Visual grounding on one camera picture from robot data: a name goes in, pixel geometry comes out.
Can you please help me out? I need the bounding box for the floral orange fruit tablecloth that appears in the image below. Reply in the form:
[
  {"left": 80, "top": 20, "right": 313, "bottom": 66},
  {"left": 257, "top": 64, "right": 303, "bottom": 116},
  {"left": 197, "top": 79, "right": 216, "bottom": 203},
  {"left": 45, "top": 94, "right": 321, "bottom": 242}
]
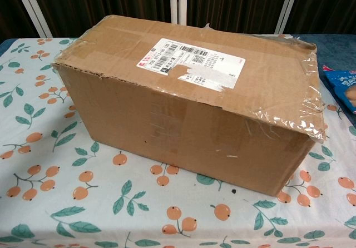
[{"left": 0, "top": 36, "right": 356, "bottom": 248}]

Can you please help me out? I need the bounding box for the blue biscuit snack bag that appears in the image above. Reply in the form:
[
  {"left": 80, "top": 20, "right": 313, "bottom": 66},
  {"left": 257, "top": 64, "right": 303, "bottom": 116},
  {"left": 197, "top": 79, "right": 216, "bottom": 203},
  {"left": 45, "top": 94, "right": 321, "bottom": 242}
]
[{"left": 322, "top": 63, "right": 356, "bottom": 115}]

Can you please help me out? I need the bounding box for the white partition frame post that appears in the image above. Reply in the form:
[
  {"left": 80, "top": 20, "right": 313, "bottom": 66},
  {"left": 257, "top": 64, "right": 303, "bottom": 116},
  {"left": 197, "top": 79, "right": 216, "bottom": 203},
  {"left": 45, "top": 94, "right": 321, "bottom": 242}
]
[
  {"left": 169, "top": 0, "right": 188, "bottom": 26},
  {"left": 276, "top": 0, "right": 303, "bottom": 35},
  {"left": 12, "top": 0, "right": 53, "bottom": 38}
]

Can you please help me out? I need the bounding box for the dark pleated curtain panel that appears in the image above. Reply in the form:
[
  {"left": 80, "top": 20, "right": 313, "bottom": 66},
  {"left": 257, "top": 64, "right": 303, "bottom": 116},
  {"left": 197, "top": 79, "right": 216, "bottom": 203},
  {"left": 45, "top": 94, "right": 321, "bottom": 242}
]
[
  {"left": 29, "top": 0, "right": 179, "bottom": 38},
  {"left": 185, "top": 0, "right": 290, "bottom": 35},
  {"left": 285, "top": 0, "right": 356, "bottom": 36},
  {"left": 0, "top": 0, "right": 38, "bottom": 42}
]

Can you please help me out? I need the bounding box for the brown cardboard shipping box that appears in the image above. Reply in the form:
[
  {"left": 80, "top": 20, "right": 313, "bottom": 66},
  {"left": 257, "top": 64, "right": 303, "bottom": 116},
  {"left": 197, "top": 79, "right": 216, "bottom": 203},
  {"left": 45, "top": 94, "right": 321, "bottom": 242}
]
[{"left": 51, "top": 14, "right": 327, "bottom": 197}]

